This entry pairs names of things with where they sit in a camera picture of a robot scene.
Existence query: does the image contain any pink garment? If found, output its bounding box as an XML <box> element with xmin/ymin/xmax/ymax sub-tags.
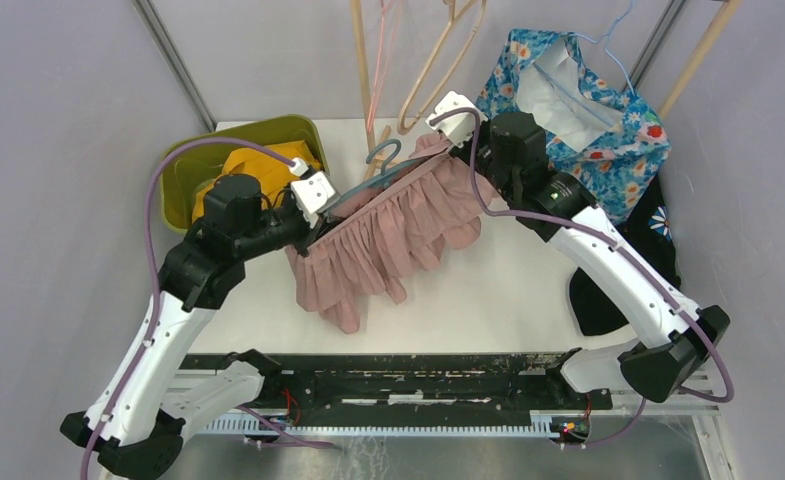
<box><xmin>285</xmin><ymin>134</ymin><xmax>498</xmax><ymax>334</ymax></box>

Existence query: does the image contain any grey hook hanger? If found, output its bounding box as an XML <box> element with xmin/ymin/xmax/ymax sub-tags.
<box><xmin>322</xmin><ymin>135</ymin><xmax>451</xmax><ymax>221</ymax></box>

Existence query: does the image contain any pink wire hanger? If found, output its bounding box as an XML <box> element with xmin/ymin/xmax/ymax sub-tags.
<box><xmin>365</xmin><ymin>1</ymin><xmax>403</xmax><ymax>133</ymax></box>

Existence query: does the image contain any yellow skirt grey lining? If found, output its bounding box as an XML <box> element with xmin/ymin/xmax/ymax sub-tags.
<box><xmin>190</xmin><ymin>140</ymin><xmax>324</xmax><ymax>223</ymax></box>

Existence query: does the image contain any wooden hanger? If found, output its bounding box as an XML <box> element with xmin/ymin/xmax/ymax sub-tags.
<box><xmin>394</xmin><ymin>0</ymin><xmax>488</xmax><ymax>135</ymax></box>

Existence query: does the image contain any blue floral garment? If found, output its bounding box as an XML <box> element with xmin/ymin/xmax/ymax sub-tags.
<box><xmin>475</xmin><ymin>29</ymin><xmax>671</xmax><ymax>225</ymax></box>

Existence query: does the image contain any blue wire hanger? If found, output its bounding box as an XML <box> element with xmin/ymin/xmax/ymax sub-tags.
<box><xmin>531</xmin><ymin>0</ymin><xmax>636</xmax><ymax>130</ymax></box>

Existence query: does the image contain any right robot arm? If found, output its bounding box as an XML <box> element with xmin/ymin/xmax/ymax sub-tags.
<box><xmin>447</xmin><ymin>107</ymin><xmax>735</xmax><ymax>404</ymax></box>

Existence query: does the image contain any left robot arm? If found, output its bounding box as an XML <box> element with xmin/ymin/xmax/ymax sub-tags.
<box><xmin>60</xmin><ymin>172</ymin><xmax>335</xmax><ymax>479</ymax></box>

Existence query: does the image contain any wooden clothes rack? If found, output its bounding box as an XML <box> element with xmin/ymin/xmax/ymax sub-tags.
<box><xmin>349</xmin><ymin>1</ymin><xmax>741</xmax><ymax>180</ymax></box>

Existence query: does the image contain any green plastic basket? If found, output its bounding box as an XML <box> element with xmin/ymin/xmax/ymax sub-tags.
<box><xmin>161</xmin><ymin>114</ymin><xmax>328</xmax><ymax>233</ymax></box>

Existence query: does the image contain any black garment with flower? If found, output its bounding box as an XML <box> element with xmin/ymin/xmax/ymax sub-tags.
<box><xmin>567</xmin><ymin>173</ymin><xmax>683</xmax><ymax>338</ymax></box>

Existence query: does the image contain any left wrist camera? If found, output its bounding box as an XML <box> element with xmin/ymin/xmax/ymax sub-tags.
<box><xmin>288</xmin><ymin>157</ymin><xmax>338</xmax><ymax>228</ymax></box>

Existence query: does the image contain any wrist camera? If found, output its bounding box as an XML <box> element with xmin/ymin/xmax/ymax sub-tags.
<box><xmin>425</xmin><ymin>91</ymin><xmax>487</xmax><ymax>148</ymax></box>
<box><xmin>288</xmin><ymin>157</ymin><xmax>338</xmax><ymax>228</ymax></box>

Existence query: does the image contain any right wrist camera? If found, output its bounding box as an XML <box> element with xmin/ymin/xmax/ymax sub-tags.
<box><xmin>425</xmin><ymin>91</ymin><xmax>487</xmax><ymax>148</ymax></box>

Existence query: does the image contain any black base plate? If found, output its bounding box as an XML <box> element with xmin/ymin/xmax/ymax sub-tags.
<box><xmin>245</xmin><ymin>353</ymin><xmax>613</xmax><ymax>427</ymax></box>

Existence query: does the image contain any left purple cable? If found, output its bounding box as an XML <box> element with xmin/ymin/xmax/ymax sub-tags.
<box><xmin>79</xmin><ymin>136</ymin><xmax>338</xmax><ymax>480</ymax></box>

